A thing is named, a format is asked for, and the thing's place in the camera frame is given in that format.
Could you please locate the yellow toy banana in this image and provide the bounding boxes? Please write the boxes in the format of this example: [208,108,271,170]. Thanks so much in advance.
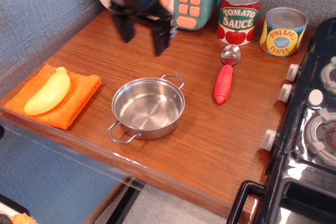
[24,67,71,115]

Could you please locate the stainless steel pot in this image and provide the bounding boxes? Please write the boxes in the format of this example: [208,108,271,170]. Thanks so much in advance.
[108,74,185,143]

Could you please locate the orange folded cloth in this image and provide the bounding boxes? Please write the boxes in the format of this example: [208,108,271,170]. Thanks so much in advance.
[4,65,101,130]

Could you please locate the pineapple slices can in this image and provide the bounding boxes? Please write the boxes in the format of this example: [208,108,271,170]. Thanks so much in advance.
[259,7,308,57]

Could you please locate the tomato sauce can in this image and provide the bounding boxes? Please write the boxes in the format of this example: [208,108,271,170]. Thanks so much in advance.
[217,0,261,46]

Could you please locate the white stove knob front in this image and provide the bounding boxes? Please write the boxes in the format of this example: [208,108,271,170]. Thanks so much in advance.
[261,129,277,152]

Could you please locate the orange object bottom corner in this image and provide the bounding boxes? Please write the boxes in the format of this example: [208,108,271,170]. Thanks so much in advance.
[12,213,37,224]

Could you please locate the white stove knob middle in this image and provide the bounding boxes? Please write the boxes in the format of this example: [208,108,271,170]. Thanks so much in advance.
[278,84,292,103]

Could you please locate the black toy stove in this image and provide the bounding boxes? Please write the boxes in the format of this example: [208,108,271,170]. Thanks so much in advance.
[227,18,335,223]

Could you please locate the white stove knob back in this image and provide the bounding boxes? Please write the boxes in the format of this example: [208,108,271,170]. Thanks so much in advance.
[286,64,300,82]

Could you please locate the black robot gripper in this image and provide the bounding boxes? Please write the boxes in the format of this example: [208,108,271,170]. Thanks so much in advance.
[108,0,177,56]

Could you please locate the white stove knob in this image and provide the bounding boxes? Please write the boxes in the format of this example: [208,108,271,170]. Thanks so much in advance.
[278,84,292,103]
[261,129,277,152]
[286,64,300,82]

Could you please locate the red handled metal spoon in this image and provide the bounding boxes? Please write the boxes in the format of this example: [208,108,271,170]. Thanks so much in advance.
[213,44,241,104]

